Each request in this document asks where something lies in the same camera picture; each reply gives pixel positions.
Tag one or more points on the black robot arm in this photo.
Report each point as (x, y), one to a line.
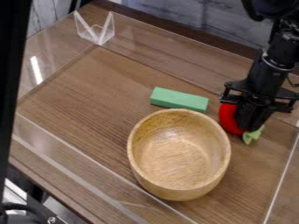
(277, 60)

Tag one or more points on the black metal frame post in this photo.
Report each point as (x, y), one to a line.
(14, 24)

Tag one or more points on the clear acrylic corner bracket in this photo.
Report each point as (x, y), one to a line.
(97, 34)

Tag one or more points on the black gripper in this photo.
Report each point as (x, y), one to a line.
(241, 94)

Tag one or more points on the wooden bowl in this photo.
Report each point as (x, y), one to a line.
(179, 153)

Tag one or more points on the red plush strawberry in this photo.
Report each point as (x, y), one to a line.
(229, 123)

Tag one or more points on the clear acrylic tray wall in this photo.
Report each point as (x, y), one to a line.
(91, 190)

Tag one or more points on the green foam block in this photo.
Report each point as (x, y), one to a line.
(178, 100)

